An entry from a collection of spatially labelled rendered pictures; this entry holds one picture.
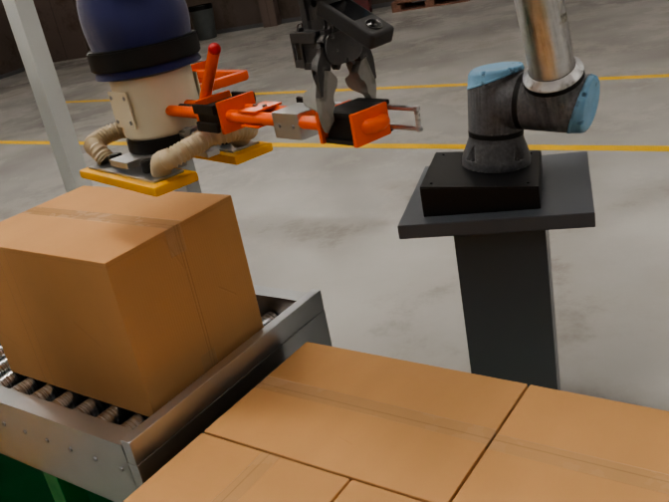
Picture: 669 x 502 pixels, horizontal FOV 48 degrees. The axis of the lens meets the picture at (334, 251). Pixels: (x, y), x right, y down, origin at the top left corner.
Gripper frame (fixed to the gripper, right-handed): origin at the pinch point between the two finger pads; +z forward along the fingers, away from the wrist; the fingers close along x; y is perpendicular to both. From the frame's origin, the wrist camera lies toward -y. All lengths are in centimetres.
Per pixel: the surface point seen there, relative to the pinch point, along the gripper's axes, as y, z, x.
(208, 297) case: 65, 48, -1
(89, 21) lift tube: 57, -19, 12
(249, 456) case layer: 31, 68, 17
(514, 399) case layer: -2, 68, -29
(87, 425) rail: 65, 63, 36
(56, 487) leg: 85, 86, 43
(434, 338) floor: 95, 122, -104
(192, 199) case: 76, 28, -9
